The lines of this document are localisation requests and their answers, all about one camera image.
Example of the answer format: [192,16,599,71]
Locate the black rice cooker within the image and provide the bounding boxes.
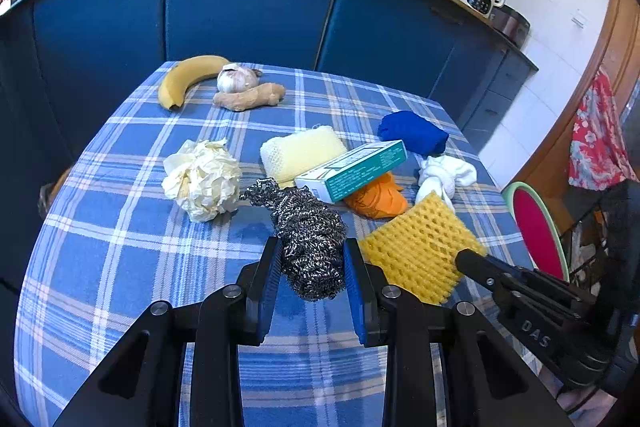
[489,5,530,49]

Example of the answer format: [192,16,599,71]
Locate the wooden door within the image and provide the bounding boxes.
[514,0,640,233]

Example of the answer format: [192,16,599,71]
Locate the orange plastic bag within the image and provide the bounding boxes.
[344,172,409,220]

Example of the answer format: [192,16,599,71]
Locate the yellow banana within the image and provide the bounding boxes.
[157,55,229,109]

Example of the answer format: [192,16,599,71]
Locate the ginger root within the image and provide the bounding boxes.
[213,82,286,113]

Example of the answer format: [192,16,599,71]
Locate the black wire rack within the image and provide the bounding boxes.
[562,181,639,300]

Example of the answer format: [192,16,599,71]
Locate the blue kitchen cabinets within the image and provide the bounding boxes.
[1,0,535,291]

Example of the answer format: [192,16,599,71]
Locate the red basin green rim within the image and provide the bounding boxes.
[502,181,570,282]

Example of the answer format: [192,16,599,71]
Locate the pale yellow sponge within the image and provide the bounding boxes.
[259,126,347,187]

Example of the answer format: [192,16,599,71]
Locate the orange stool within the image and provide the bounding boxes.
[38,168,72,220]

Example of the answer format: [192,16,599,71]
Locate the steel wool scourer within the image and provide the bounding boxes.
[240,178,347,301]

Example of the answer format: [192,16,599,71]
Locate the red floral cloth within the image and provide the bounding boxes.
[568,67,638,192]

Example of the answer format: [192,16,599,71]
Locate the blue cloth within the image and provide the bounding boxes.
[378,110,449,156]

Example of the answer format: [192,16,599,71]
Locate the white cloth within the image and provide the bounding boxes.
[416,155,477,212]

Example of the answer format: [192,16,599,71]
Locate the white paper ball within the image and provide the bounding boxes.
[162,139,242,222]

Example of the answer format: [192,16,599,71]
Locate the garlic bulb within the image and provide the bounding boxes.
[217,63,262,93]

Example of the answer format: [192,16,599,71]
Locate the teal white cardboard box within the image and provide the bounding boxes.
[294,140,407,204]

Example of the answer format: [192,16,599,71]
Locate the person's right hand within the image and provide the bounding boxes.
[539,369,616,426]

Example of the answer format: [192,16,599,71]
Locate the blue plaid tablecloth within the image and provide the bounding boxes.
[13,59,536,427]

